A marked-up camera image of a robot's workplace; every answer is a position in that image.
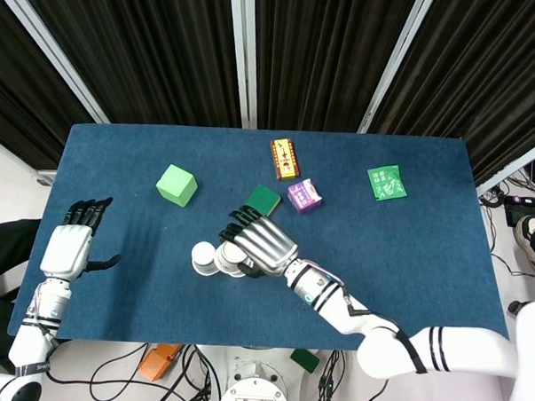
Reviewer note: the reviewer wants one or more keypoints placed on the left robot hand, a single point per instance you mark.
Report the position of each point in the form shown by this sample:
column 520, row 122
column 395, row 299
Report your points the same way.
column 65, row 249

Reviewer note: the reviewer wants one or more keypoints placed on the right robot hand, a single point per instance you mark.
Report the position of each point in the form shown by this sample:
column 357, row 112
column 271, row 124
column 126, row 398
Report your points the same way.
column 265, row 245

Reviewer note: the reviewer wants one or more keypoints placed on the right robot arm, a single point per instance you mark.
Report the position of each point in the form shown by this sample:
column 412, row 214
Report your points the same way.
column 456, row 351

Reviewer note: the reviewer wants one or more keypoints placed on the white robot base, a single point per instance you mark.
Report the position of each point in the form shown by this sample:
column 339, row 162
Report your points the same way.
column 255, row 386

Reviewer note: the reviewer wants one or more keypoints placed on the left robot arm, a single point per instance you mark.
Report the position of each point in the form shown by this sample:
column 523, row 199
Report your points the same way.
column 35, row 332

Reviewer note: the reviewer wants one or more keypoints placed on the green yellow sponge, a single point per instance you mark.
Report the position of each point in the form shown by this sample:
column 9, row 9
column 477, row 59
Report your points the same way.
column 267, row 198

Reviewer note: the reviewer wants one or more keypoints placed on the purple small carton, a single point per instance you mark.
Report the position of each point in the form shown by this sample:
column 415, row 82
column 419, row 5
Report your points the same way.
column 304, row 197

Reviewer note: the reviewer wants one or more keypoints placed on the red yellow snack box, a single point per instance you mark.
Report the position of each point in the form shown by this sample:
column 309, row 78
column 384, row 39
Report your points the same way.
column 285, row 159

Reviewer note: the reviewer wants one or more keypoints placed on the light green foam cube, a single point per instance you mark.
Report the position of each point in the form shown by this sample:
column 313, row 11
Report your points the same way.
column 175, row 183

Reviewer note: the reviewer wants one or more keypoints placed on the blue table cloth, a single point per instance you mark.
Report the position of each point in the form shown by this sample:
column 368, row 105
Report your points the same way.
column 156, row 311

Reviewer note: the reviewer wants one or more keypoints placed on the green block under table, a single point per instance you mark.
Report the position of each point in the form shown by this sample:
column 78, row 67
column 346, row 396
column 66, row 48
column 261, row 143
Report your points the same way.
column 306, row 360

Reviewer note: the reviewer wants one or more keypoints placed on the green sachet packet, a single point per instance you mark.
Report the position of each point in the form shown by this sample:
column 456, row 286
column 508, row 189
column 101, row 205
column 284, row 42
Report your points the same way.
column 386, row 182

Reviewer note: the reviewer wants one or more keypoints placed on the orange pedal box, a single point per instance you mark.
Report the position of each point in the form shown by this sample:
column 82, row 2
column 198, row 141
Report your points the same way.
column 156, row 362

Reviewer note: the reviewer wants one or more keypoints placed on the black curtain panel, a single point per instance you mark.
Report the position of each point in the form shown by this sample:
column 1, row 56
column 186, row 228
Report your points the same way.
column 477, row 76
column 322, row 56
column 23, row 101
column 145, row 48

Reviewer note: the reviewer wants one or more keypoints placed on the black electronic device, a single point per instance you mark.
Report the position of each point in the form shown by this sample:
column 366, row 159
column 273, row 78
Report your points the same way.
column 522, row 209

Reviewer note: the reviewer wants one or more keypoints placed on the white black sneaker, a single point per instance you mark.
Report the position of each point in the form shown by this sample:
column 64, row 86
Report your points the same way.
column 526, row 229

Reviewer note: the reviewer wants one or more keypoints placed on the white frame post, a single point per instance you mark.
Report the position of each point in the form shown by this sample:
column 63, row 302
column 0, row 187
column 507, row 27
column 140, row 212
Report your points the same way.
column 395, row 64
column 52, row 49
column 245, row 57
column 517, row 164

